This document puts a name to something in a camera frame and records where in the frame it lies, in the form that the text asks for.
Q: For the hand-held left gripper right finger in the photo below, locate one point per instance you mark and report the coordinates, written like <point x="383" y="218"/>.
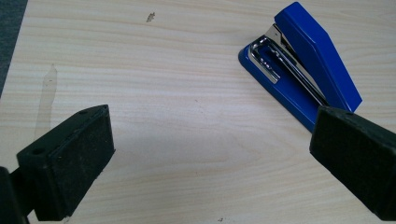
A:
<point x="358" y="155"/>

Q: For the blue stapler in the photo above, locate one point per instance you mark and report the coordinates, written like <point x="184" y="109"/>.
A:
<point x="314" y="56"/>

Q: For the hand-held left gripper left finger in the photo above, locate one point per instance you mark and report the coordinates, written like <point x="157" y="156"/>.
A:
<point x="71" y="161"/>

